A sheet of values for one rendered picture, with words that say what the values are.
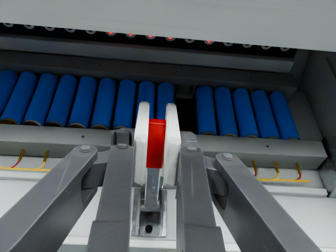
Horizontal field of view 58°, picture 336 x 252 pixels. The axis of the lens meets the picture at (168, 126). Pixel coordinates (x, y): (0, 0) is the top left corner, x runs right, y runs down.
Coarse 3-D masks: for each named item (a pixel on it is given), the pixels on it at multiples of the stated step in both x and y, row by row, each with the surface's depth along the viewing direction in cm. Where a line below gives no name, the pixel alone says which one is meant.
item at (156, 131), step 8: (152, 120) 20; (160, 120) 20; (152, 128) 20; (160, 128) 20; (152, 136) 20; (160, 136) 20; (152, 144) 21; (160, 144) 21; (152, 152) 21; (160, 152) 21; (152, 160) 21; (160, 160) 21; (152, 168) 22; (152, 176) 22; (152, 184) 22; (152, 192) 22; (144, 200) 23; (152, 200) 23
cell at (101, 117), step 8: (104, 80) 31; (112, 80) 32; (104, 88) 31; (112, 88) 31; (96, 96) 31; (104, 96) 30; (112, 96) 31; (96, 104) 29; (104, 104) 29; (112, 104) 30; (96, 112) 29; (104, 112) 29; (96, 120) 28; (104, 120) 28
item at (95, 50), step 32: (192, 64) 34; (224, 64) 34; (256, 64) 33; (288, 64) 33; (320, 64) 33; (192, 96) 34; (320, 96) 33; (320, 128) 32; (0, 160) 27; (32, 160) 27; (0, 192) 25; (96, 192) 26; (224, 224) 25; (320, 224) 26
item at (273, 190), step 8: (0, 176) 25; (8, 176) 25; (16, 176) 25; (24, 176) 25; (32, 176) 25; (40, 176) 25; (176, 184) 26; (272, 192) 27; (280, 192) 27; (288, 192) 27; (296, 192) 27; (304, 192) 27; (312, 192) 27; (320, 192) 27
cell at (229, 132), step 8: (216, 88) 33; (224, 88) 32; (216, 96) 32; (224, 96) 32; (216, 104) 31; (224, 104) 31; (216, 112) 31; (224, 112) 30; (232, 112) 30; (224, 120) 30; (232, 120) 30; (224, 128) 29; (232, 128) 29
